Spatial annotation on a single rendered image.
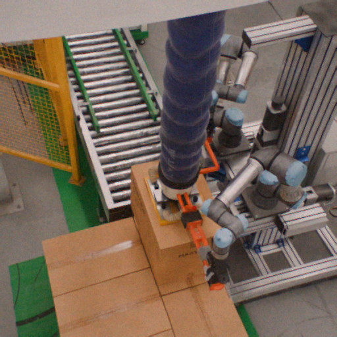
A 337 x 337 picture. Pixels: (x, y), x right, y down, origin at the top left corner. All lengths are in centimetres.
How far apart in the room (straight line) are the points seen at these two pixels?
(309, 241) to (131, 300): 146
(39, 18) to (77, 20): 3
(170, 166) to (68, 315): 111
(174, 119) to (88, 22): 198
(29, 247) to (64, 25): 377
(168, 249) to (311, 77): 113
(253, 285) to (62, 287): 128
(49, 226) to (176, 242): 161
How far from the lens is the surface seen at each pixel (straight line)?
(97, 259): 338
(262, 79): 549
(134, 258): 338
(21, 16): 42
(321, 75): 273
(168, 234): 284
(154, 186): 298
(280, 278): 381
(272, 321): 391
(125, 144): 396
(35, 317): 387
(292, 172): 249
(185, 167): 263
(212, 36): 210
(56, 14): 42
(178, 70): 219
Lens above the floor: 346
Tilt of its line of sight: 50 degrees down
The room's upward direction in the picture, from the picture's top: 5 degrees clockwise
